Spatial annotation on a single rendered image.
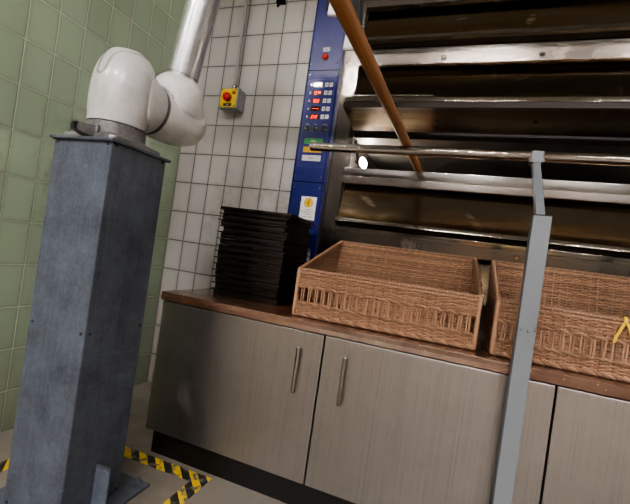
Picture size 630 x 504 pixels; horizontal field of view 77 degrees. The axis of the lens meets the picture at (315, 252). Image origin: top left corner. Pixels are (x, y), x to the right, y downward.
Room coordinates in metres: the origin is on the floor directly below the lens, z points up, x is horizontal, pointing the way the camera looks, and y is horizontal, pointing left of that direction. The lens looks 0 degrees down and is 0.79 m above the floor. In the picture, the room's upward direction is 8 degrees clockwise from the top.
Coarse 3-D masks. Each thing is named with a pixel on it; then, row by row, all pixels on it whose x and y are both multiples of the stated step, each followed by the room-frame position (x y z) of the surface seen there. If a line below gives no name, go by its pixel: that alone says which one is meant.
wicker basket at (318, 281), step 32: (320, 256) 1.43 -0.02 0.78; (352, 256) 1.66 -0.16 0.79; (384, 256) 1.62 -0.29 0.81; (416, 256) 1.58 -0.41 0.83; (448, 256) 1.55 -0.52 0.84; (320, 288) 1.23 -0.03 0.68; (352, 288) 1.20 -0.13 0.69; (384, 288) 1.17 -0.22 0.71; (416, 288) 1.14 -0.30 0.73; (448, 288) 1.51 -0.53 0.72; (480, 288) 1.15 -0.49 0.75; (352, 320) 1.20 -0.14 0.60; (384, 320) 1.16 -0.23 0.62; (416, 320) 1.14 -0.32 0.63; (448, 320) 1.48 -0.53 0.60
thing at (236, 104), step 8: (224, 88) 1.90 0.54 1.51; (232, 88) 1.88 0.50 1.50; (240, 88) 1.88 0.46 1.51; (232, 96) 1.88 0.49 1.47; (240, 96) 1.89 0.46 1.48; (224, 104) 1.89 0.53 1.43; (232, 104) 1.88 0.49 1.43; (240, 104) 1.90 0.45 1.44; (232, 112) 1.94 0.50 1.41; (240, 112) 1.92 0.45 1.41
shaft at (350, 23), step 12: (336, 0) 0.60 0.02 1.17; (348, 0) 0.62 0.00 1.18; (336, 12) 0.63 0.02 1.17; (348, 12) 0.64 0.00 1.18; (348, 24) 0.66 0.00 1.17; (360, 24) 0.69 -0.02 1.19; (348, 36) 0.70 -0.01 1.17; (360, 36) 0.70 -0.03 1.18; (360, 48) 0.73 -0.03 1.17; (360, 60) 0.78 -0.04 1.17; (372, 60) 0.79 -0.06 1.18; (372, 72) 0.82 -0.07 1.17; (372, 84) 0.88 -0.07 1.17; (384, 84) 0.90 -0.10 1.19; (384, 96) 0.94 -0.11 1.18; (384, 108) 1.01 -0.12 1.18; (396, 108) 1.05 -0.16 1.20; (396, 120) 1.09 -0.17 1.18; (396, 132) 1.19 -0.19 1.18; (408, 144) 1.30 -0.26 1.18; (408, 156) 1.44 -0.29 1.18; (420, 168) 1.62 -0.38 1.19
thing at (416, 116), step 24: (360, 120) 1.69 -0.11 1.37; (384, 120) 1.65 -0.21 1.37; (408, 120) 1.61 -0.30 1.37; (432, 120) 1.57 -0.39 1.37; (456, 120) 1.54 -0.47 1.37; (480, 120) 1.51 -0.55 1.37; (504, 120) 1.48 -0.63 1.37; (528, 120) 1.45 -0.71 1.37; (552, 120) 1.42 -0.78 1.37; (576, 120) 1.39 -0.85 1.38; (600, 120) 1.36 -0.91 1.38; (624, 120) 1.34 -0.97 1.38
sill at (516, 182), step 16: (368, 176) 1.71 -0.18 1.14; (384, 176) 1.68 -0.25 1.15; (400, 176) 1.66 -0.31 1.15; (416, 176) 1.64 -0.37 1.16; (432, 176) 1.62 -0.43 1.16; (448, 176) 1.59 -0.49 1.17; (464, 176) 1.57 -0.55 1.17; (480, 176) 1.55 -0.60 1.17; (496, 176) 1.53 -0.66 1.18; (592, 192) 1.42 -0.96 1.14; (608, 192) 1.41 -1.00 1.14; (624, 192) 1.39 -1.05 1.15
